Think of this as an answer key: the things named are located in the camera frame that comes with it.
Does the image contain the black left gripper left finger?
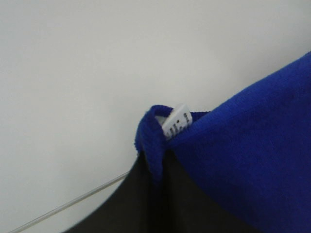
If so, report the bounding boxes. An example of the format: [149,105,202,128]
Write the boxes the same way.
[67,153,170,233]

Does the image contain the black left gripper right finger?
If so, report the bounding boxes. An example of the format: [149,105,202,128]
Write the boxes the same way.
[163,150,245,233]

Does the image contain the blue microfibre towel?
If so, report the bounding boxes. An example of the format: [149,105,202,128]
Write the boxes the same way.
[135,53,311,233]

